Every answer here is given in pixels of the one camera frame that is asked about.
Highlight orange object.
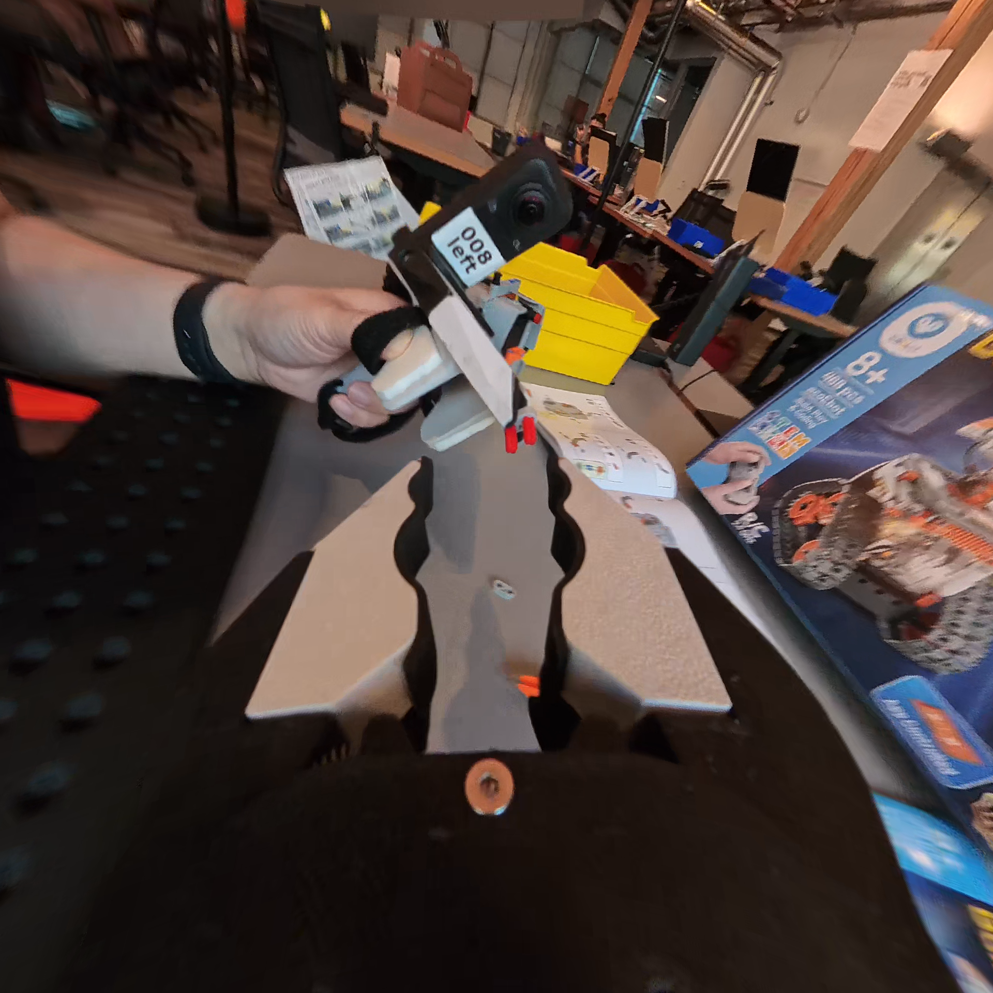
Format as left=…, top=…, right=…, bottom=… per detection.
left=6, top=377, right=105, bottom=426

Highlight blue plastic bin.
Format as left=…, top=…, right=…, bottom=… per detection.
left=670, top=218, right=729, bottom=255
left=748, top=266, right=841, bottom=317

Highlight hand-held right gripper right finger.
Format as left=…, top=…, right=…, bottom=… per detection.
left=530, top=446, right=735, bottom=752

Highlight black perforated panel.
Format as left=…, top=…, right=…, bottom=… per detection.
left=0, top=376, right=290, bottom=993

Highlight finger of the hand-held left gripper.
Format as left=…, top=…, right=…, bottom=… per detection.
left=421, top=387, right=499, bottom=453
left=427, top=291, right=519, bottom=428

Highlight black floor stand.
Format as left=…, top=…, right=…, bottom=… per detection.
left=194, top=0, right=270, bottom=239

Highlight hanging printed paper sheets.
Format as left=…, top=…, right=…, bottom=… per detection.
left=283, top=155, right=423, bottom=263

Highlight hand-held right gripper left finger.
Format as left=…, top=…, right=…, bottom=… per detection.
left=248, top=458, right=436, bottom=753

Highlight person's left hand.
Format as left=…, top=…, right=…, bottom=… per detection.
left=204, top=281, right=428, bottom=430

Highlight grey toy robot model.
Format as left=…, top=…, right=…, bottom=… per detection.
left=464, top=278, right=547, bottom=372

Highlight person's left forearm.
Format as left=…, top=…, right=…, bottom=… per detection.
left=0, top=211, right=210, bottom=383

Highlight open white instruction booklet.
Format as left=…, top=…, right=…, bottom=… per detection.
left=515, top=381, right=729, bottom=577

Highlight wooden pillar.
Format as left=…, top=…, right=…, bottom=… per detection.
left=775, top=0, right=993, bottom=274

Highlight blue robot toy box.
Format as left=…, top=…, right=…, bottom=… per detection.
left=687, top=283, right=993, bottom=841

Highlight blue cover manual booklet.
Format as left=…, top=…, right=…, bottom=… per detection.
left=873, top=791, right=993, bottom=993

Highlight grey monitor stand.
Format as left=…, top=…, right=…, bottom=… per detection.
left=666, top=239, right=763, bottom=368

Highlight brown bag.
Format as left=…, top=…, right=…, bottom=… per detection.
left=397, top=40, right=477, bottom=130

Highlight black wristband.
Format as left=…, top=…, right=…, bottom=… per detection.
left=173, top=277, right=244, bottom=387

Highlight grey desk with wooden edge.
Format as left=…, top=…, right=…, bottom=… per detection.
left=558, top=166, right=859, bottom=343
left=340, top=103, right=499, bottom=181
left=210, top=233, right=941, bottom=786

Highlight yellow plastic bin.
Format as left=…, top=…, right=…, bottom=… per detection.
left=419, top=200, right=661, bottom=387

